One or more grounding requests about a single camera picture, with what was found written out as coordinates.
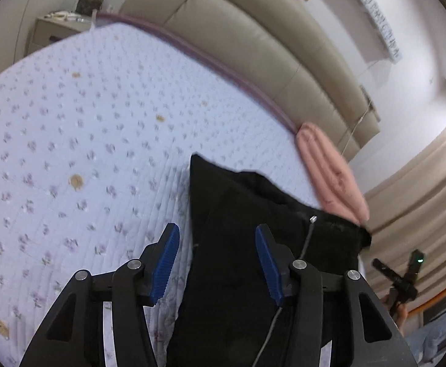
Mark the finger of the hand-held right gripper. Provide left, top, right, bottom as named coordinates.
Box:
left=373, top=258, right=404, bottom=285

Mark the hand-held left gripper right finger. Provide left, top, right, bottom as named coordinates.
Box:
left=255, top=224, right=418, bottom=367

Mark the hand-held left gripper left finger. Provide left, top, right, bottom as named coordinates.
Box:
left=18, top=223, right=181, bottom=367

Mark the black hooded jacket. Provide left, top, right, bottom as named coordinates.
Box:
left=165, top=154, right=372, bottom=367

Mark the person's right hand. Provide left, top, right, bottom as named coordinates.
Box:
left=383, top=294, right=410, bottom=331

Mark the person's leg in jeans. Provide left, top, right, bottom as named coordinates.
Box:
left=404, top=309, right=446, bottom=366

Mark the beige curtain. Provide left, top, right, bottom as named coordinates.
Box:
left=347, top=109, right=446, bottom=316

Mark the folded pink quilt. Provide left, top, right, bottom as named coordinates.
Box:
left=296, top=121, right=370, bottom=225

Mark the bed with floral sheet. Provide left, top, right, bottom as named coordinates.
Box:
left=0, top=11, right=325, bottom=367

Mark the beige padded headboard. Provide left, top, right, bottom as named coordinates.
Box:
left=121, top=0, right=381, bottom=158

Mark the beige nightstand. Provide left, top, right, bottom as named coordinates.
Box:
left=24, top=9, right=102, bottom=57

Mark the white clutter on nightstand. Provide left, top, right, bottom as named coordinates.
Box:
left=43, top=10, right=83, bottom=22

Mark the dark box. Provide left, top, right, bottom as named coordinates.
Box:
left=77, top=0, right=103, bottom=13

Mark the orange rail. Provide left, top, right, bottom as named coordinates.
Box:
left=417, top=269, right=446, bottom=315

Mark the white hanging cable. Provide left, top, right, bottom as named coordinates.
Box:
left=341, top=98, right=375, bottom=154

